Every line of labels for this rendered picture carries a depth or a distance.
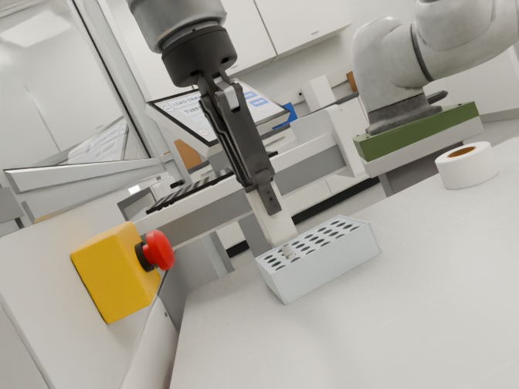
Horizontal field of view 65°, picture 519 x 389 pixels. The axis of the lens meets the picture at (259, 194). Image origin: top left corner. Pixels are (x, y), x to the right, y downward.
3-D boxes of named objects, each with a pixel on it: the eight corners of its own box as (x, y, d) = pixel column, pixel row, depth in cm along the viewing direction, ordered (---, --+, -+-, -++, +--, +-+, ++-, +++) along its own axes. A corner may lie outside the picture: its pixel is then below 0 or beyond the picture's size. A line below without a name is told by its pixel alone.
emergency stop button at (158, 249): (180, 258, 41) (162, 223, 41) (177, 269, 37) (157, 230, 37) (153, 271, 41) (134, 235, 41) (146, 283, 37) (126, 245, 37)
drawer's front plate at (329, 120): (317, 167, 88) (296, 120, 87) (366, 173, 60) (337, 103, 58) (309, 170, 88) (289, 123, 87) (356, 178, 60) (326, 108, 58)
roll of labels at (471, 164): (471, 168, 60) (462, 143, 60) (512, 167, 54) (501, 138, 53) (434, 189, 59) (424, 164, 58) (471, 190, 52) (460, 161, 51)
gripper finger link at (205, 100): (232, 84, 44) (233, 79, 43) (278, 178, 44) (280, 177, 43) (199, 98, 43) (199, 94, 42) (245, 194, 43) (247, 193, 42)
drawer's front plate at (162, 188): (189, 210, 118) (172, 175, 116) (181, 228, 89) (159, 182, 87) (184, 212, 118) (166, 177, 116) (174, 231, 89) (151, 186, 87)
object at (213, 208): (308, 164, 86) (296, 137, 86) (347, 168, 61) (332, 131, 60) (133, 245, 84) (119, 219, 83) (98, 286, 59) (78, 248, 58)
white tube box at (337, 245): (350, 240, 54) (339, 214, 53) (382, 252, 46) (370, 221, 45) (266, 285, 52) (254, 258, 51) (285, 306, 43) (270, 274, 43)
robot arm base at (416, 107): (425, 111, 121) (419, 93, 121) (444, 110, 100) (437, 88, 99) (364, 133, 126) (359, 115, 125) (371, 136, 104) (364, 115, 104)
